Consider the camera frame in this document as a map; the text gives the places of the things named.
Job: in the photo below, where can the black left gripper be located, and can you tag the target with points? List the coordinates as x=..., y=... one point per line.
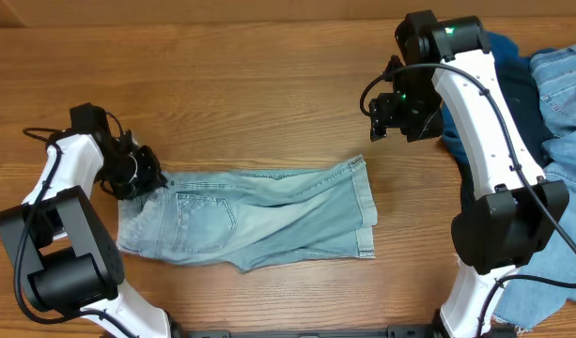
x=147, y=170

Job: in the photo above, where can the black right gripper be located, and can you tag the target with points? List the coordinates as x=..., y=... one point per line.
x=379, y=117

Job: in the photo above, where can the light blue denim shorts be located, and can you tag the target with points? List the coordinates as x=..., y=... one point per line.
x=253, y=219

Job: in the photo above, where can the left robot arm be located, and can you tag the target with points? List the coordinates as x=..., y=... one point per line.
x=65, y=263

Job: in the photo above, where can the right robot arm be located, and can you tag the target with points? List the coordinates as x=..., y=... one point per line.
x=449, y=64

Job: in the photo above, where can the dark navy garment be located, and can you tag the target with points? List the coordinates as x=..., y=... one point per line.
x=520, y=92

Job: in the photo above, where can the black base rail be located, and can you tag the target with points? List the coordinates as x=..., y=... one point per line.
x=393, y=331

